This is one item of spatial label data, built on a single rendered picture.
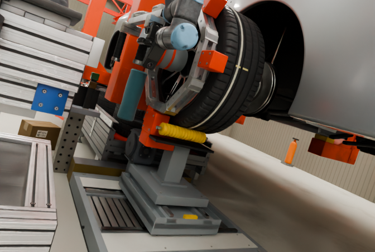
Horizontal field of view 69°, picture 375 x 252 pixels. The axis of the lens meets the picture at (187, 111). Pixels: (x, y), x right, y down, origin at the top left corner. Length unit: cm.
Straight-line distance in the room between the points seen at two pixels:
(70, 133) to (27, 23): 104
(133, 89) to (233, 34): 56
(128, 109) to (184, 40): 68
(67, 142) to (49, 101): 92
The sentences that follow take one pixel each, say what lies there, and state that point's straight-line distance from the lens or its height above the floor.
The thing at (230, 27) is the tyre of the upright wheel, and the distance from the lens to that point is 122.
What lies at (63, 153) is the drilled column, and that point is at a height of 13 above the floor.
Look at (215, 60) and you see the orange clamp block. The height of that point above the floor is 85.
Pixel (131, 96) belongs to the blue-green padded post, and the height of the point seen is 60.
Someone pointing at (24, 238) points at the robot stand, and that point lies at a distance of 94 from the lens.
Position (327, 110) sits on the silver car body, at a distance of 117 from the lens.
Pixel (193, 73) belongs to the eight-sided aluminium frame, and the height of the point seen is 78.
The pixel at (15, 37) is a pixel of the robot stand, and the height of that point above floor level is 70.
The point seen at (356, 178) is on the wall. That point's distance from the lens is 541.
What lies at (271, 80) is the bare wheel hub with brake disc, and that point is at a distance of 153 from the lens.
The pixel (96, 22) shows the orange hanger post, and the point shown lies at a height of 121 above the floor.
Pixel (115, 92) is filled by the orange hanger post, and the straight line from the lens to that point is 169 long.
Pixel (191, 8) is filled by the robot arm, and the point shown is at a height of 93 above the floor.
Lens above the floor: 68
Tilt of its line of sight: 3 degrees down
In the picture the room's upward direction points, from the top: 18 degrees clockwise
